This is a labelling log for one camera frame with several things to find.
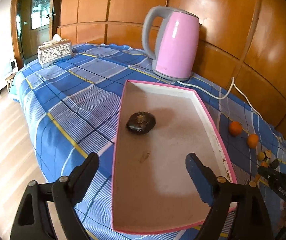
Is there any orange carrot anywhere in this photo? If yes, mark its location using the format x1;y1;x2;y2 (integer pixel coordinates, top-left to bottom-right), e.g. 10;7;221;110
254;161;269;184

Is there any wooden glass door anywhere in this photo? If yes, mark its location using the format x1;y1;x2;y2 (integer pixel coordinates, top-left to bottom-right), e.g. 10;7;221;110
10;0;53;69

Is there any dark wrinkled round fruit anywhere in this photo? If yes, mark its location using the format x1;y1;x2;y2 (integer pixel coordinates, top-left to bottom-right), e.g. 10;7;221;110
126;111;156;135

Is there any silver patterned tissue box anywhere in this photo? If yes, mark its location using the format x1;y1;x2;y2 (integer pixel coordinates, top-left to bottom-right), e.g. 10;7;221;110
37;34;72;68

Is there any small orange tangerine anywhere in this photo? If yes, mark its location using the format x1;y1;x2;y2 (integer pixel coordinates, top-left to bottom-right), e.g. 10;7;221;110
228;121;243;137

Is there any large orange tangerine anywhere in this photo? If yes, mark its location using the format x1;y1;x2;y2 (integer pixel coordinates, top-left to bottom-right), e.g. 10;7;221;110
246;134;259;148

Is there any white power cable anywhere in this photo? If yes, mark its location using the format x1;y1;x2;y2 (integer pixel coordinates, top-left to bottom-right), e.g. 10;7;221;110
177;76;283;143

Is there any pink electric kettle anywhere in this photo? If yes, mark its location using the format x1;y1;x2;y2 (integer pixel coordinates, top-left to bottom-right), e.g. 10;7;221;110
141;6;200;81

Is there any cut dark cylinder vegetable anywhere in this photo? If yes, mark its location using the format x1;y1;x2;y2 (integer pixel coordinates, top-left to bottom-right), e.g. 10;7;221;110
264;150;272;161

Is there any blue plaid tablecloth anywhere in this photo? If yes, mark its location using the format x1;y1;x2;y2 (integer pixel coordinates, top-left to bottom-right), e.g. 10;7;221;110
12;44;286;239

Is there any dark brown wedge piece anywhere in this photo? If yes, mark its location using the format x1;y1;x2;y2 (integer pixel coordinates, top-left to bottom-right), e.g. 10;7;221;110
269;158;279;170

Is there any pink edged cardboard tray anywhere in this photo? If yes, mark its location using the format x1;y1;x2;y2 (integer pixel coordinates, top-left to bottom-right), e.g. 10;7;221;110
112;80;236;235

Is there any tan round potato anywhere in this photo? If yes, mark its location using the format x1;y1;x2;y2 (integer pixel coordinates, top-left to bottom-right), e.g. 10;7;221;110
257;152;266;161

